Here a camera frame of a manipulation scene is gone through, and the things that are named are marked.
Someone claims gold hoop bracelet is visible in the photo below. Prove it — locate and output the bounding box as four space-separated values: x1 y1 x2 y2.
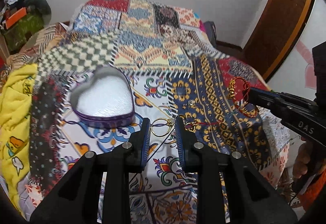
150 117 176 138

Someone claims person's right hand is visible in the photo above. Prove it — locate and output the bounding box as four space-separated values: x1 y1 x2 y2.
292 137 313 180

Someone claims purple heart-shaped tin box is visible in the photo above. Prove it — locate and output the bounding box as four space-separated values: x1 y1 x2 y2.
70 66 135 128

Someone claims brown wooden wardrobe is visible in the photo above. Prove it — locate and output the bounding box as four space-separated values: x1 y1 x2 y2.
244 0 315 81

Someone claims colourful patchwork bedspread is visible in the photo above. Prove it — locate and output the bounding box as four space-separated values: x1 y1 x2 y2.
1 0 290 223

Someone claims dark grey bag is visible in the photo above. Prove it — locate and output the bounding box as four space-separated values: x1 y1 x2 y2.
203 21 217 49

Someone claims yellow cartoon blanket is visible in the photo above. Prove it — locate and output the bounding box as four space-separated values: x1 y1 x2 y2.
1 64 37 210

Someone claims green patterned covered table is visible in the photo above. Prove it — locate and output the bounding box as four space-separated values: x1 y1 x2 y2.
1 13 44 52

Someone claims orange shoe box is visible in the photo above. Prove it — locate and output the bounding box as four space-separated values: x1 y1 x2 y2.
6 7 27 30

